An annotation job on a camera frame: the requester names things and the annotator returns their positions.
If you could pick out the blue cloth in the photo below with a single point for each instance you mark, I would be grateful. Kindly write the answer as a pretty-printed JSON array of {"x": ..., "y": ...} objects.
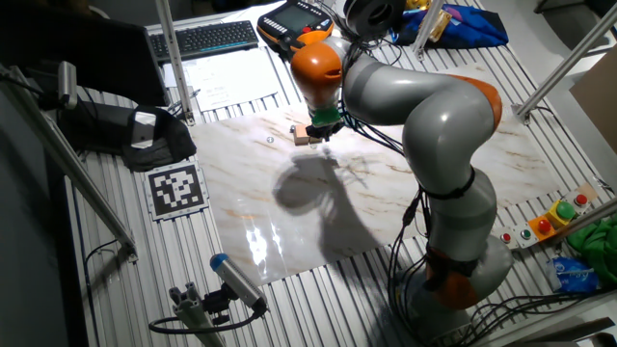
[{"x": 472, "y": 26}]

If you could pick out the white printed paper sheet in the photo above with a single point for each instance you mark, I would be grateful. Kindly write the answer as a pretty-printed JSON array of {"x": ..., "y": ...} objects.
[{"x": 231, "y": 77}]

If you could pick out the gold package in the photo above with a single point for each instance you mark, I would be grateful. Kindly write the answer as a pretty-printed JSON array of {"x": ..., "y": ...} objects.
[{"x": 442, "y": 26}]

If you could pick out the black monitor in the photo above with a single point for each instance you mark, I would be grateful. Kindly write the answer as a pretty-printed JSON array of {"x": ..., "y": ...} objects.
[{"x": 72, "y": 48}]

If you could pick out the black fabric bag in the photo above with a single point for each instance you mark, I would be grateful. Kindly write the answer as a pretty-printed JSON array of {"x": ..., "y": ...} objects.
[{"x": 159, "y": 144}]

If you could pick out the aluminium camera mount profile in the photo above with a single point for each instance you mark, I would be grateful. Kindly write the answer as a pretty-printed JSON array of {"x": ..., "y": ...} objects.
[{"x": 193, "y": 313}]

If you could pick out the brown cardboard box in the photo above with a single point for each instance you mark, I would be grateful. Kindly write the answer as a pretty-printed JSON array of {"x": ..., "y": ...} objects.
[{"x": 598, "y": 96}]

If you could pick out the silver camera on frame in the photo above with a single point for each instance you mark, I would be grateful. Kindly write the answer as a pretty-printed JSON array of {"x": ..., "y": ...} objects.
[{"x": 67, "y": 84}]

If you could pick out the black white fiducial marker board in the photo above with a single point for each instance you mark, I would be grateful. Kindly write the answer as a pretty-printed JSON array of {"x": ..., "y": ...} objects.
[{"x": 176, "y": 189}]

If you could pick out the red button orange box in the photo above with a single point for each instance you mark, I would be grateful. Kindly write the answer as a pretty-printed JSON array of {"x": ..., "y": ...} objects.
[{"x": 544, "y": 225}]

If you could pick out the silver camera with blue end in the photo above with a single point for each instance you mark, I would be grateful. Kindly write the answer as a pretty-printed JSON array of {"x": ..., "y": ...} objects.
[{"x": 238, "y": 282}]

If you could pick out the green flange adapter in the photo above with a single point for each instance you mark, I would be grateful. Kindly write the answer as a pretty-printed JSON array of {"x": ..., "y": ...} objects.
[{"x": 327, "y": 116}]

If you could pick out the green button yellow box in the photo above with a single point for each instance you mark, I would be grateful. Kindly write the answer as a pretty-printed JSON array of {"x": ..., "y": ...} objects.
[{"x": 564, "y": 211}]

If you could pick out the light wooden block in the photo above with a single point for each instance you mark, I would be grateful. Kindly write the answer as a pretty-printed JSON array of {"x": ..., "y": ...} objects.
[
  {"x": 301, "y": 135},
  {"x": 315, "y": 140}
]

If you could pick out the red button white box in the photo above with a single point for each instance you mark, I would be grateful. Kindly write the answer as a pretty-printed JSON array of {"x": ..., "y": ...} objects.
[{"x": 505, "y": 237}]

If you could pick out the black computer keyboard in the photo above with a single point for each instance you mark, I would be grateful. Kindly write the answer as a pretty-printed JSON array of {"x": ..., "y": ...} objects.
[{"x": 202, "y": 38}]

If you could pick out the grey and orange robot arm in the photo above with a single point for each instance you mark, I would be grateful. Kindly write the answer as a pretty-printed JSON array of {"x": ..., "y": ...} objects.
[{"x": 448, "y": 120}]

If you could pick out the green cloth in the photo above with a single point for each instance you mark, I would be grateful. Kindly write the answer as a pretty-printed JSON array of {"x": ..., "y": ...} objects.
[{"x": 598, "y": 246}]

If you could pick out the black orange teach pendant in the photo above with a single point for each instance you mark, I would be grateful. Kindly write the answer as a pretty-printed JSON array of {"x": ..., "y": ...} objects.
[{"x": 289, "y": 21}]

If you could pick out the white marble pattern mat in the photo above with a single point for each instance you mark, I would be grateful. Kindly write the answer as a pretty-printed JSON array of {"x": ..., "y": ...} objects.
[{"x": 289, "y": 217}]

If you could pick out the blue plastic bag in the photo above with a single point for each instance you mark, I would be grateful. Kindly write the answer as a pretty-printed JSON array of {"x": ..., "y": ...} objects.
[{"x": 573, "y": 274}]

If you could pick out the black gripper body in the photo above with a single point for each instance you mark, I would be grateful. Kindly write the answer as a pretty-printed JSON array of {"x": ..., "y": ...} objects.
[{"x": 324, "y": 130}]

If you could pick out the green button white box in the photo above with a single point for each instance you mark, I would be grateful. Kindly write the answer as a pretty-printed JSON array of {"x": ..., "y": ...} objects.
[{"x": 525, "y": 233}]

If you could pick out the red button grey box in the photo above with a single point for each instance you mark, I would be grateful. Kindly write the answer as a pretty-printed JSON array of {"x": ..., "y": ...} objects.
[{"x": 581, "y": 199}]

